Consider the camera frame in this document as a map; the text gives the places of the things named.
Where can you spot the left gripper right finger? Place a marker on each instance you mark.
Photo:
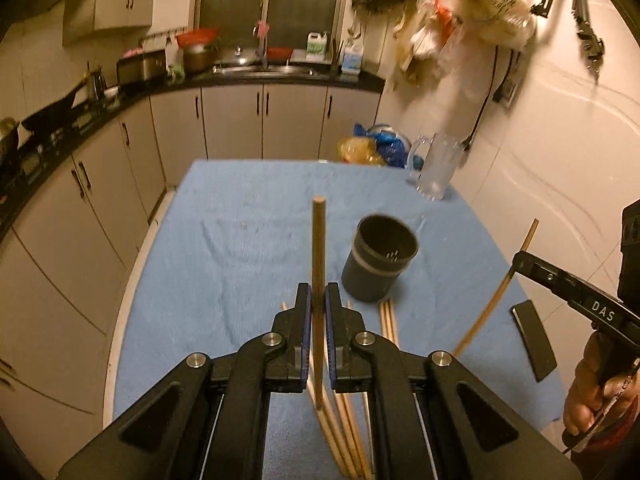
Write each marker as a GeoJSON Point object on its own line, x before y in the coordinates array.
{"type": "Point", "coordinates": [349, 345]}

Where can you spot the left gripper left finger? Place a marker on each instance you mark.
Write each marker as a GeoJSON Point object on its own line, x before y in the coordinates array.
{"type": "Point", "coordinates": [287, 371]}

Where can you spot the person's right hand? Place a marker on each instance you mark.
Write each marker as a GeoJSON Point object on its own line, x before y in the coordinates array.
{"type": "Point", "coordinates": [586, 397]}

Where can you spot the wooden chopstick bundle right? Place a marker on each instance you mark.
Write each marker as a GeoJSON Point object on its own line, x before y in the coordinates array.
{"type": "Point", "coordinates": [393, 323]}

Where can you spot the wooden chopstick bundle middle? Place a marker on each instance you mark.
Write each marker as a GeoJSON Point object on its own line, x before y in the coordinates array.
{"type": "Point", "coordinates": [390, 337]}

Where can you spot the black smartphone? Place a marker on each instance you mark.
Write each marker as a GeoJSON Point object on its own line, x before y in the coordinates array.
{"type": "Point", "coordinates": [535, 339]}

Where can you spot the blue towel table cloth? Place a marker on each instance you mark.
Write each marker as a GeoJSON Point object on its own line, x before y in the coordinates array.
{"type": "Point", "coordinates": [235, 244]}

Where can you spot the dark grey utensil holder cup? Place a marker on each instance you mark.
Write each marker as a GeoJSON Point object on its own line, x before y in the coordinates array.
{"type": "Point", "coordinates": [382, 248]}

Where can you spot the yellow plastic bag on floor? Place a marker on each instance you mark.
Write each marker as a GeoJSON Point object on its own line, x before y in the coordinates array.
{"type": "Point", "coordinates": [360, 150]}

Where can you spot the clear glass pitcher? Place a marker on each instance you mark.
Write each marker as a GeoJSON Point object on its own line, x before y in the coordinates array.
{"type": "Point", "coordinates": [441, 160]}

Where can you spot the blue plastic bag on floor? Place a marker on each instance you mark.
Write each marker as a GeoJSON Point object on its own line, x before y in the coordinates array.
{"type": "Point", "coordinates": [391, 145]}

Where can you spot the white detergent jug blue label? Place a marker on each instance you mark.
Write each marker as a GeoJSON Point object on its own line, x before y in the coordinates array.
{"type": "Point", "coordinates": [352, 56]}

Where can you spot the small red bowl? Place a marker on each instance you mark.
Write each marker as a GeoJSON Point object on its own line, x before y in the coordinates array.
{"type": "Point", "coordinates": [279, 55]}

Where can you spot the glass pot lid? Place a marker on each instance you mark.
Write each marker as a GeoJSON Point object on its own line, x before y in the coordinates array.
{"type": "Point", "coordinates": [237, 56]}

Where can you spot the dark cooking pot under basin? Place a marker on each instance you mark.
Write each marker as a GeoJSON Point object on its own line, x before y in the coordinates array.
{"type": "Point", "coordinates": [199, 58]}

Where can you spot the white detergent jug green label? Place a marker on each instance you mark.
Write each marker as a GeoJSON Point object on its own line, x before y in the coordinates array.
{"type": "Point", "coordinates": [317, 43]}

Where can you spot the red plastic basin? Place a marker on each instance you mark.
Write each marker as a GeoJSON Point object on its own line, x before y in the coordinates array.
{"type": "Point", "coordinates": [197, 37]}

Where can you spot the electric kettle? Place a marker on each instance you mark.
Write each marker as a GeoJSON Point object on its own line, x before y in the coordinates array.
{"type": "Point", "coordinates": [96, 85]}

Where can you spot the black wok pan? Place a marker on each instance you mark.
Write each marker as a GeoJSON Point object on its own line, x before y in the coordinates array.
{"type": "Point", "coordinates": [53, 116]}

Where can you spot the hanging plastic bags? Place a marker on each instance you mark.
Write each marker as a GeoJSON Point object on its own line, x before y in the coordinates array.
{"type": "Point", "coordinates": [436, 39]}

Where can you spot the dark sliding window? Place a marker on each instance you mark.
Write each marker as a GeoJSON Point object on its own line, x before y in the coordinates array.
{"type": "Point", "coordinates": [250, 25]}

